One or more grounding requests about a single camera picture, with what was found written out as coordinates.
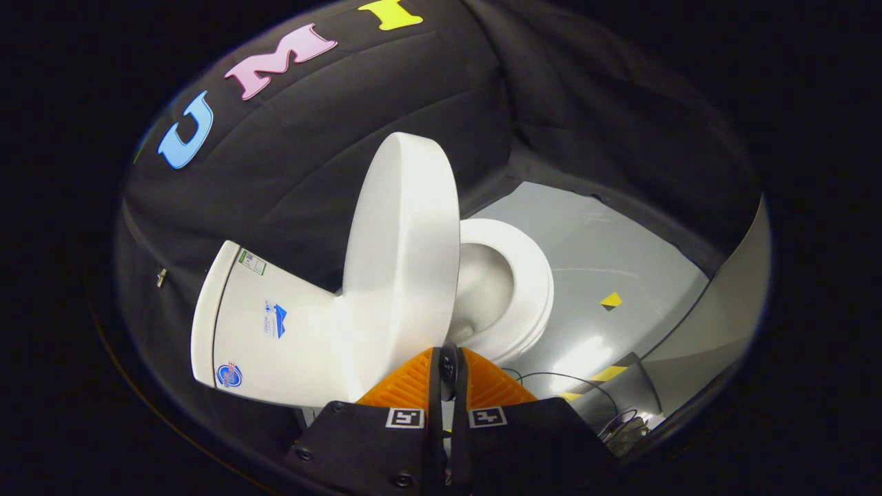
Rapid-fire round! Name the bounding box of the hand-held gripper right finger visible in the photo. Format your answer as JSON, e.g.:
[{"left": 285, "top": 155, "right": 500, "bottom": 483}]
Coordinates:
[{"left": 449, "top": 344, "right": 617, "bottom": 496}]

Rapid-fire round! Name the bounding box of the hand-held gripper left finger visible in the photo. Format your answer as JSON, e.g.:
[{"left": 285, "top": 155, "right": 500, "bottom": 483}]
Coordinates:
[{"left": 286, "top": 344, "right": 449, "bottom": 496}]

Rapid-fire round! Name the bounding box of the white toilet bowl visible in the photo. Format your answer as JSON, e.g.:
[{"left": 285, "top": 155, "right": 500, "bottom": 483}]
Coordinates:
[{"left": 448, "top": 218, "right": 555, "bottom": 366}]

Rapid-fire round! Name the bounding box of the yellow black striped tape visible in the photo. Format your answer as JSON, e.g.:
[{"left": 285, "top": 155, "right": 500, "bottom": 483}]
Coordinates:
[{"left": 557, "top": 353, "right": 645, "bottom": 404}]

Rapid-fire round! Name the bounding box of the pale flat panel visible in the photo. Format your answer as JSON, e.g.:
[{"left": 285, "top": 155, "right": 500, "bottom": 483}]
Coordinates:
[{"left": 641, "top": 196, "right": 771, "bottom": 414}]

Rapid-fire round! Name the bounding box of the black backdrop cloth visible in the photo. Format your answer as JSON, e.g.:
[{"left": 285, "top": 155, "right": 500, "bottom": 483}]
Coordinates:
[{"left": 114, "top": 0, "right": 759, "bottom": 442}]

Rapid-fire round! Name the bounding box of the thin black cable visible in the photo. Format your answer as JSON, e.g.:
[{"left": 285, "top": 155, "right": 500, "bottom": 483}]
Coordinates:
[{"left": 502, "top": 369, "right": 621, "bottom": 442}]

